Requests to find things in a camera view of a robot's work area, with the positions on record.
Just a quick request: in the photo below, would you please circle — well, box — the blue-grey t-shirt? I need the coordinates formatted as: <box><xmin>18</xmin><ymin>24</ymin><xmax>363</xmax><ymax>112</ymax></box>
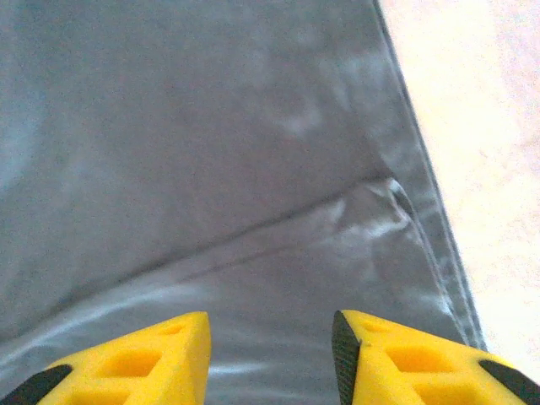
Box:
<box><xmin>0</xmin><ymin>0</ymin><xmax>489</xmax><ymax>405</ymax></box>

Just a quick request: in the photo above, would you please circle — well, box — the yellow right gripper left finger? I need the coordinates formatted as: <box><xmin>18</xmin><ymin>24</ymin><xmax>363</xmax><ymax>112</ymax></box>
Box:
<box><xmin>0</xmin><ymin>310</ymin><xmax>213</xmax><ymax>405</ymax></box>

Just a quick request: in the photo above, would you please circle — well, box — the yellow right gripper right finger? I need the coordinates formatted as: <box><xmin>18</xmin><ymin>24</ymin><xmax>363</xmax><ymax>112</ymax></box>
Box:
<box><xmin>330</xmin><ymin>309</ymin><xmax>540</xmax><ymax>405</ymax></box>

